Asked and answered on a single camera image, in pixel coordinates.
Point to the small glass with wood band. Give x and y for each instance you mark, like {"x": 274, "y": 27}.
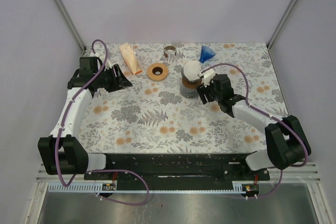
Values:
{"x": 169, "y": 51}

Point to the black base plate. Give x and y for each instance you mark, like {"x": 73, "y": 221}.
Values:
{"x": 178, "y": 172}

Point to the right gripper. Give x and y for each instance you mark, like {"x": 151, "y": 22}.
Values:
{"x": 202, "y": 90}

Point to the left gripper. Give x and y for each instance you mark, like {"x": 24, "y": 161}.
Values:
{"x": 125, "y": 82}

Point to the coffee filter paper pack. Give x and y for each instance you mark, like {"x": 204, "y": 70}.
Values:
{"x": 129, "y": 57}

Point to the clear glass dripper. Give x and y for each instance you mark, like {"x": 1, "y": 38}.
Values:
{"x": 190, "y": 72}

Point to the floral table mat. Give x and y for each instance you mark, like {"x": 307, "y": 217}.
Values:
{"x": 153, "y": 117}

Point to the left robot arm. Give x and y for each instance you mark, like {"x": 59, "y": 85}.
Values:
{"x": 61, "y": 152}

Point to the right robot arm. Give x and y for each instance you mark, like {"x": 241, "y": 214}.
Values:
{"x": 286, "y": 142}

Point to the blue plastic dripper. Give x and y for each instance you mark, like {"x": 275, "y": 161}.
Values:
{"x": 206, "y": 54}

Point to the white cable duct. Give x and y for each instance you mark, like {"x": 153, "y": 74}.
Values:
{"x": 83, "y": 187}

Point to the white paper coffee filter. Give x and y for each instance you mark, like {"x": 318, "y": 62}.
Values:
{"x": 192, "y": 62}

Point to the grey glass server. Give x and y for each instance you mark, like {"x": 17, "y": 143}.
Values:
{"x": 189, "y": 90}

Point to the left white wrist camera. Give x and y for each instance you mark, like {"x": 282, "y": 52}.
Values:
{"x": 98, "y": 56}

